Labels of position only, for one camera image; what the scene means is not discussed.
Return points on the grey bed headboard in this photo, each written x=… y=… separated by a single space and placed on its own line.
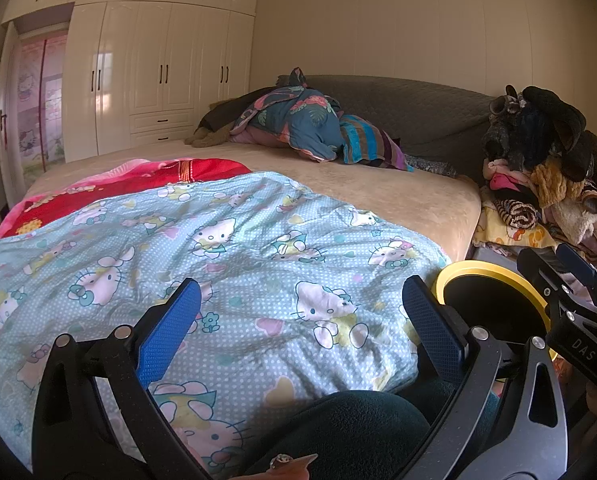
x=439 y=128

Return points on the blue hello kitty blanket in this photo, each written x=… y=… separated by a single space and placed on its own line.
x=301 y=297

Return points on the blue floral quilt pile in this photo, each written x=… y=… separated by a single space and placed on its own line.
x=298 y=116

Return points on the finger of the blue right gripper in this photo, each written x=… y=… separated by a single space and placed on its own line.
x=584 y=272
x=547 y=281

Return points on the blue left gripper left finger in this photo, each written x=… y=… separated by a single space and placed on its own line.
x=161 y=330

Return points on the beige bed mattress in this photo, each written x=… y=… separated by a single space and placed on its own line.
x=443 y=209

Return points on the striped blue pillow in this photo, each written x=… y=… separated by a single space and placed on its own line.
x=364 y=143

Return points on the cream glossy wardrobe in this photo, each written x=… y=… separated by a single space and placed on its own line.
x=145 y=71

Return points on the left hand painted nails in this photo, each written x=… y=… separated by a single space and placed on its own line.
x=284 y=467

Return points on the olive brown clothes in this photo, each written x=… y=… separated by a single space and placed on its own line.
x=214 y=127

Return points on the red pink blanket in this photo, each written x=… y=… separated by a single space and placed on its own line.
x=134 y=176

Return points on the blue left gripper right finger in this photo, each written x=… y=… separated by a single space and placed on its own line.
x=446 y=347

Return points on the yellow rim trash bin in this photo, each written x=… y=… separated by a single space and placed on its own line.
x=495 y=298

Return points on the pink hello kitty door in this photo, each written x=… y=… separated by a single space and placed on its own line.
x=31 y=136

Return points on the stuffed toys and clothes pile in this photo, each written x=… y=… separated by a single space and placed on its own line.
x=540 y=173

